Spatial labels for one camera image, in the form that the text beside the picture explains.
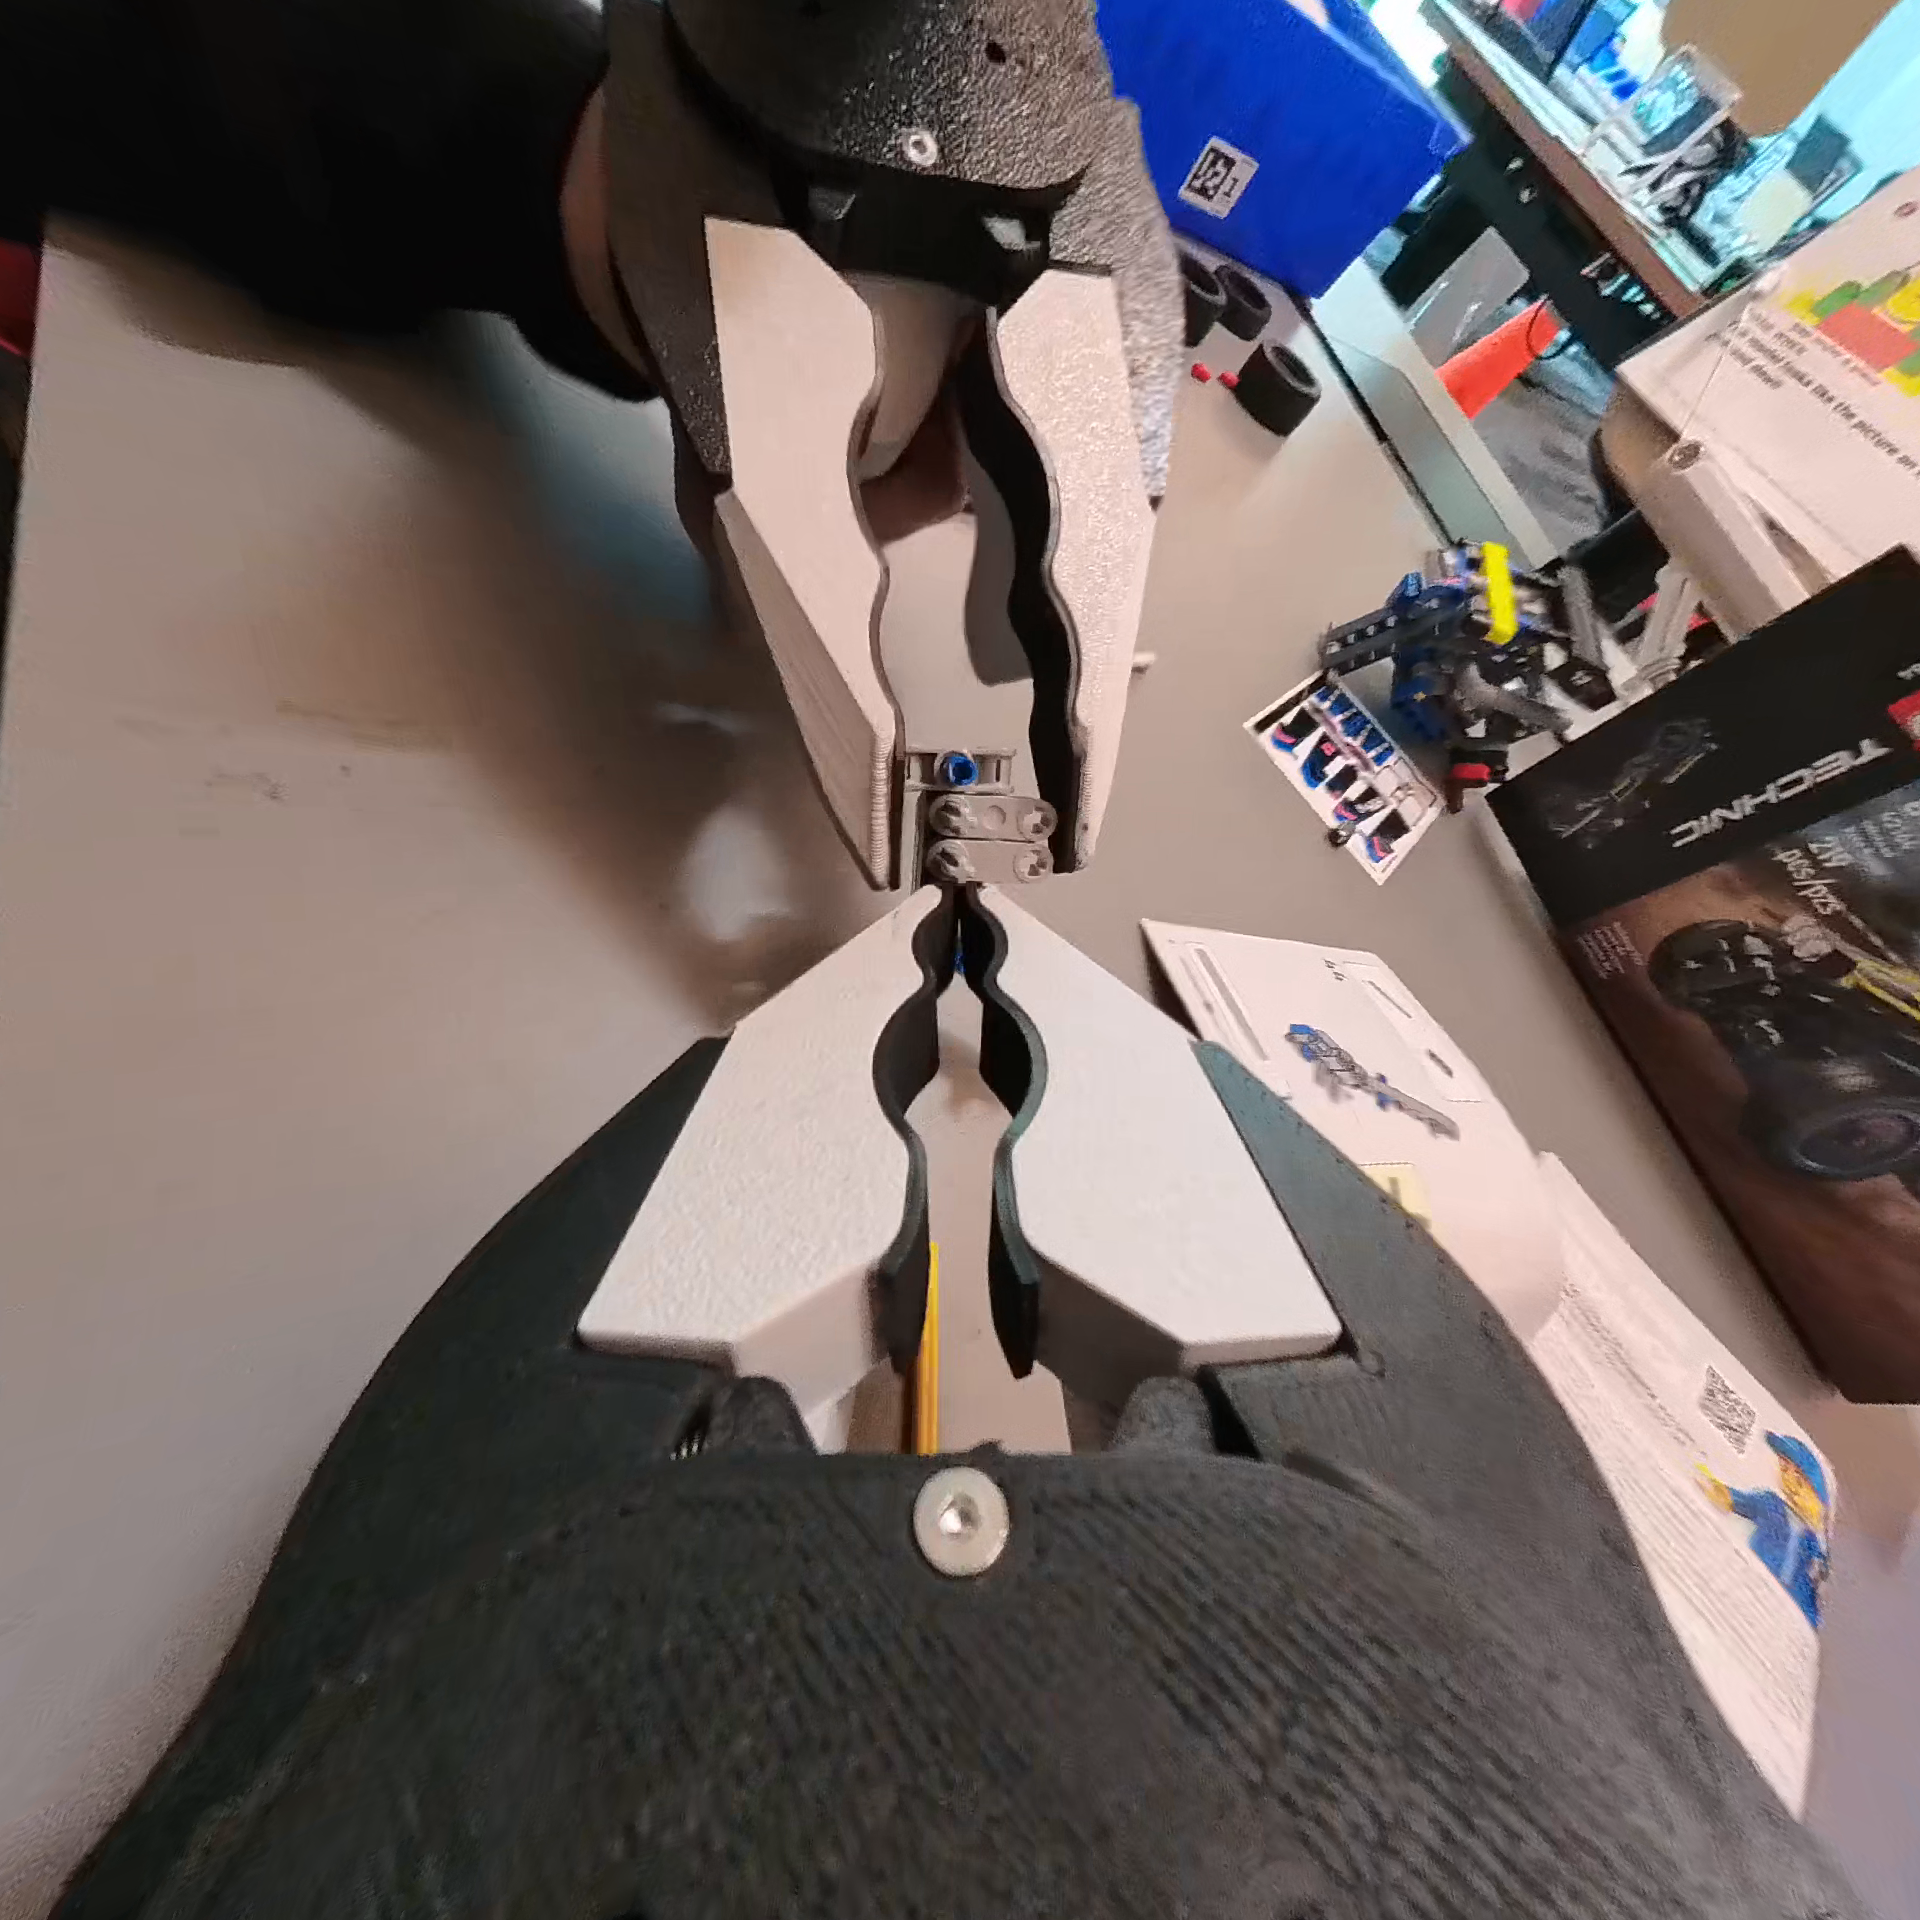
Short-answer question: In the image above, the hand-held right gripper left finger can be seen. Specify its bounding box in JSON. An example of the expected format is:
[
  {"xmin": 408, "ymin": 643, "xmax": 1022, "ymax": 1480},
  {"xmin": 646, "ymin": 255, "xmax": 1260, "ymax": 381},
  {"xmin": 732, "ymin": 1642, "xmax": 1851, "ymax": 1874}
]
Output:
[{"xmin": 576, "ymin": 886, "xmax": 958, "ymax": 1454}]

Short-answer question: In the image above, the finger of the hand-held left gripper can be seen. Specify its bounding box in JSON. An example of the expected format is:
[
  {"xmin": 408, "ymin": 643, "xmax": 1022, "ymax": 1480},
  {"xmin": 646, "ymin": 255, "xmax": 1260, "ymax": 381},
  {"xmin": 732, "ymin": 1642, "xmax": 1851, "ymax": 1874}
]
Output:
[
  {"xmin": 704, "ymin": 216, "xmax": 909, "ymax": 889},
  {"xmin": 958, "ymin": 271, "xmax": 1162, "ymax": 875}
]

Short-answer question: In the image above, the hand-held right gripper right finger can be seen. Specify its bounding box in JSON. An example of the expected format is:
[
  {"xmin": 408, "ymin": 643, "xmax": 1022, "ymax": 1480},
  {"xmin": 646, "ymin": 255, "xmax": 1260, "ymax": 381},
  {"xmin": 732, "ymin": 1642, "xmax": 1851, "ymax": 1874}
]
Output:
[{"xmin": 961, "ymin": 886, "xmax": 1345, "ymax": 1454}]

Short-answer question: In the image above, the yellow lego axle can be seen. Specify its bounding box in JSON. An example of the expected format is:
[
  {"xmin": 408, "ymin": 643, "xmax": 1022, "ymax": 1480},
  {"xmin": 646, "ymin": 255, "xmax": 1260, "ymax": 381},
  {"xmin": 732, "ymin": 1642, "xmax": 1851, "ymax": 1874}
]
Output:
[{"xmin": 906, "ymin": 1241, "xmax": 941, "ymax": 1456}]

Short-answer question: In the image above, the grey and blue lego assembly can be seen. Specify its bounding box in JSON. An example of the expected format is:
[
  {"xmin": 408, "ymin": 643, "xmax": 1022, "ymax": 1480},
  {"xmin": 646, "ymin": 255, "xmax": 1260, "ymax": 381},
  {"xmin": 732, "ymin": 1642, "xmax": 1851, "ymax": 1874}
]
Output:
[{"xmin": 901, "ymin": 747, "xmax": 1061, "ymax": 889}]

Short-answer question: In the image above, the person's left forearm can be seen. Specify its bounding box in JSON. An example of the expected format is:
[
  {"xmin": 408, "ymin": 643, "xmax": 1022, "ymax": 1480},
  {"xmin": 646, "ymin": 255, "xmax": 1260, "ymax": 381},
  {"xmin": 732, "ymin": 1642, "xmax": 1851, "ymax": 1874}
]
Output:
[{"xmin": 0, "ymin": 0, "xmax": 662, "ymax": 406}]

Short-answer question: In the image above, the lego sticker sheet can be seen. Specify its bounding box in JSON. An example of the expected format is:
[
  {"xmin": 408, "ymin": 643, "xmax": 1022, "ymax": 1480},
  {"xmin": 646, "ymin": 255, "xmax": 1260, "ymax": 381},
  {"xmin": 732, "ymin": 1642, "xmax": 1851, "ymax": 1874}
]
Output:
[{"xmin": 1242, "ymin": 673, "xmax": 1451, "ymax": 887}]

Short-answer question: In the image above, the partly built blue lego model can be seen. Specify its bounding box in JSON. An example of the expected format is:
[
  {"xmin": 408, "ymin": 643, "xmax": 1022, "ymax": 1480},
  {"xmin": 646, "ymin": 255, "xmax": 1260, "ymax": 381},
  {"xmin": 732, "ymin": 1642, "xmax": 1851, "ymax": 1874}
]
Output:
[{"xmin": 1317, "ymin": 541, "xmax": 1728, "ymax": 793}]

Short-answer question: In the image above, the lego instruction booklet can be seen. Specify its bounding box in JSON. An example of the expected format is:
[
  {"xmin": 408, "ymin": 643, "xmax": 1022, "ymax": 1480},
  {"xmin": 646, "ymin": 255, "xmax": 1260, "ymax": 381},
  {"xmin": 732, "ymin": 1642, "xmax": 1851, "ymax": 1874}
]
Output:
[{"xmin": 1141, "ymin": 915, "xmax": 1843, "ymax": 1819}]

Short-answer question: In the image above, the black lego set box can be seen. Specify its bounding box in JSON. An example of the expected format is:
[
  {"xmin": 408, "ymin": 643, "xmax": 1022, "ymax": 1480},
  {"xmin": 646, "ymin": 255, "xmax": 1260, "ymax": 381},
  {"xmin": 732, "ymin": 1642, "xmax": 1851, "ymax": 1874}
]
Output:
[{"xmin": 1486, "ymin": 546, "xmax": 1920, "ymax": 1408}]

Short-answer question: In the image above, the blue box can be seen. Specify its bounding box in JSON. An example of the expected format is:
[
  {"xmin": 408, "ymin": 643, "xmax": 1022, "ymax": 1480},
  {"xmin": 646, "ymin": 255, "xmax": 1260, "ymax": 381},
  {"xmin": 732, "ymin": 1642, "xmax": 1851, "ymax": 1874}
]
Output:
[{"xmin": 1096, "ymin": 0, "xmax": 1475, "ymax": 302}]

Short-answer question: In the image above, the orange cone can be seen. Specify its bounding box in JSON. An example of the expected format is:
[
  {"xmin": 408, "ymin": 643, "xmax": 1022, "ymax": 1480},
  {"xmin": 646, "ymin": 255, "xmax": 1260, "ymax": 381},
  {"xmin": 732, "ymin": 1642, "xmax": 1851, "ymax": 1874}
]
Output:
[{"xmin": 1438, "ymin": 298, "xmax": 1556, "ymax": 426}]

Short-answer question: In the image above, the background workbench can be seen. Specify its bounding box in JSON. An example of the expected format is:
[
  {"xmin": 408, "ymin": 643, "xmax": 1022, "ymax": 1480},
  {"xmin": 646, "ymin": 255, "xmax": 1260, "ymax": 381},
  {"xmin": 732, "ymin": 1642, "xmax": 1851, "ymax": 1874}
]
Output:
[{"xmin": 1417, "ymin": 0, "xmax": 1818, "ymax": 367}]

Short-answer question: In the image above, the white printed cardboard box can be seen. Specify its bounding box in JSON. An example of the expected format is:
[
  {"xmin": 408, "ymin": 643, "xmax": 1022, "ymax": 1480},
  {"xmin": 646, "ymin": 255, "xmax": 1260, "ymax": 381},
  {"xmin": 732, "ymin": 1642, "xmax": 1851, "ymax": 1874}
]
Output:
[{"xmin": 1612, "ymin": 165, "xmax": 1920, "ymax": 607}]

